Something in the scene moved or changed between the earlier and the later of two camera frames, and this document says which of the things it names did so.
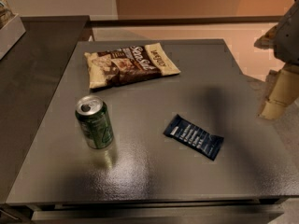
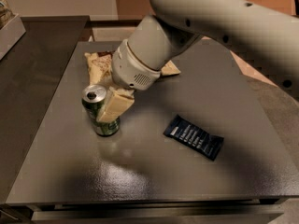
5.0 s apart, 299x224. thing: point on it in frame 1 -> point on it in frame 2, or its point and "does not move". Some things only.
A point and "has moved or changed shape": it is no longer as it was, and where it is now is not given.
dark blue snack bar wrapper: [194, 136] does not move
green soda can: [94, 119] has moved or changed shape
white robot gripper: [288, 36] -> [130, 68]
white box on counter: [10, 35] does not move
